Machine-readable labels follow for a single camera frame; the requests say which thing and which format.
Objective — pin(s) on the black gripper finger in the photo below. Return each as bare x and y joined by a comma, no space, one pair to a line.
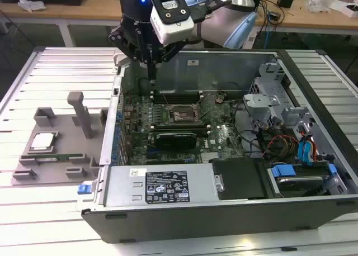
172,50
126,40

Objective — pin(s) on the silver CPU green substrate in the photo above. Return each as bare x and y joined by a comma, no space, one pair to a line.
42,142

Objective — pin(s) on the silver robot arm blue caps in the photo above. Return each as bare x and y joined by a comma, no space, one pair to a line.
215,26

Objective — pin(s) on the CPU socket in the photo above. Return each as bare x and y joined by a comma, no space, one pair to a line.
181,114

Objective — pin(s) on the black RAM slot white clips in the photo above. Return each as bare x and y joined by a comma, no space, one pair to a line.
179,93
179,127
179,98

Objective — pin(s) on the wooden desk white legs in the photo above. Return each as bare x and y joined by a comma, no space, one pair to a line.
84,10

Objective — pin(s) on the coin cell battery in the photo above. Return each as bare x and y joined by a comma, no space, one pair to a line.
219,99

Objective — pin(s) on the black graphics card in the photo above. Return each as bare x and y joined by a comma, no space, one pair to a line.
176,141

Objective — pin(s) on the green motherboard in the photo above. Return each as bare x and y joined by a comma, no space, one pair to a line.
223,127

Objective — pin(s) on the silver drive cage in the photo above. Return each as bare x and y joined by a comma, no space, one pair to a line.
260,102

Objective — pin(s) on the crumpled white paper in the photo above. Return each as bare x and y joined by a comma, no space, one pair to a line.
30,3

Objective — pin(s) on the silver chipset heatsink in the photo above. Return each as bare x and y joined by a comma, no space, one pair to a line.
211,157

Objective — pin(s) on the grey parts rack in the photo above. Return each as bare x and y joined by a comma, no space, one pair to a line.
64,144

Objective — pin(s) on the green RAM stick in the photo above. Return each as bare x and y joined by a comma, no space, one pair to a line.
64,156

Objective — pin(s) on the silver power supply with label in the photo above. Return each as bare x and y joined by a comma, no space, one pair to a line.
120,183

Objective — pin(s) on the black plastic shroud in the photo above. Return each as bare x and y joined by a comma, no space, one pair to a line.
240,180

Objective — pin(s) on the clear plastic bag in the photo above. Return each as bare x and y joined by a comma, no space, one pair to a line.
319,3

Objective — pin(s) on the blue case latch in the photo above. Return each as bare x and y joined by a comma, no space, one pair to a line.
84,189

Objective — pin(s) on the black open PC case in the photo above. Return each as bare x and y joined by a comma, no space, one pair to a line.
195,225

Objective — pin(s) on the white open box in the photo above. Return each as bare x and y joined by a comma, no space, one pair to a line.
345,8

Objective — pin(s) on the hard disk in blue carrier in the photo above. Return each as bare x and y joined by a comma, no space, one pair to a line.
302,183

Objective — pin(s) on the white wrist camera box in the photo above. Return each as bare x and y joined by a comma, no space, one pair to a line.
173,29

